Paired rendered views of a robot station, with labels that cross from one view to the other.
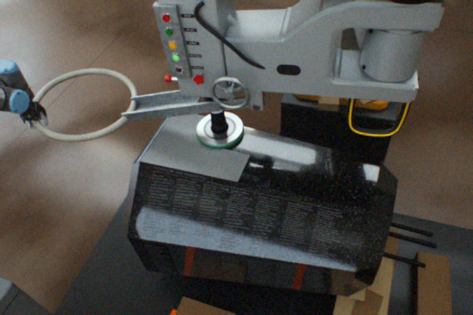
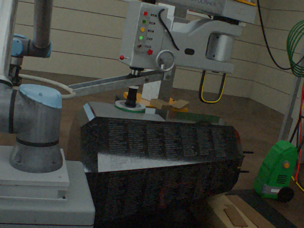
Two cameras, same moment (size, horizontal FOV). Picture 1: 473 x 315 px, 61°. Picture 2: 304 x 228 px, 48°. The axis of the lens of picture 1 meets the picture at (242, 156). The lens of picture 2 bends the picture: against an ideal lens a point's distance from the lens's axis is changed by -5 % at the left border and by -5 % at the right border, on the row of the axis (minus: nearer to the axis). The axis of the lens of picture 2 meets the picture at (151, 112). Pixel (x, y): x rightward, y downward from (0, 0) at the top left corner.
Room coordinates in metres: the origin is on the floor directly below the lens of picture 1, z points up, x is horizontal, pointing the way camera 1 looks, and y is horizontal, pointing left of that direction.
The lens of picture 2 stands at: (-0.45, 1.70, 1.46)
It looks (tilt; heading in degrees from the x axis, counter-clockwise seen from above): 14 degrees down; 314
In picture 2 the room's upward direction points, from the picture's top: 11 degrees clockwise
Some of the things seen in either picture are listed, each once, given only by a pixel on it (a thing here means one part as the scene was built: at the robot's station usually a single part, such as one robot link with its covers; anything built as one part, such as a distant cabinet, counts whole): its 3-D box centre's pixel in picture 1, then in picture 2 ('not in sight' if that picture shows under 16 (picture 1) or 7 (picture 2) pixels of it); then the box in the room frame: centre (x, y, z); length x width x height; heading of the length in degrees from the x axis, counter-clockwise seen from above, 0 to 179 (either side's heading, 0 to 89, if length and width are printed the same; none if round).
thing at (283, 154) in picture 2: not in sight; (281, 156); (0.84, -1.65, 0.43); 0.35 x 0.35 x 0.87; 52
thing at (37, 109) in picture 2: not in sight; (36, 111); (0.61, 1.16, 1.10); 0.17 x 0.15 x 0.18; 61
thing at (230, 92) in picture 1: (231, 86); (163, 60); (1.16, 0.01, 1.24); 0.15 x 0.10 x 0.15; 73
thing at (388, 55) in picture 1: (392, 42); (220, 47); (1.11, -0.54, 1.39); 0.19 x 0.19 x 0.20
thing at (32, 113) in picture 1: (27, 106); (12, 74); (1.40, 0.92, 1.06); 0.09 x 0.08 x 0.12; 14
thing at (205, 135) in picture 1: (219, 128); (130, 105); (1.31, 0.09, 0.89); 0.21 x 0.21 x 0.01
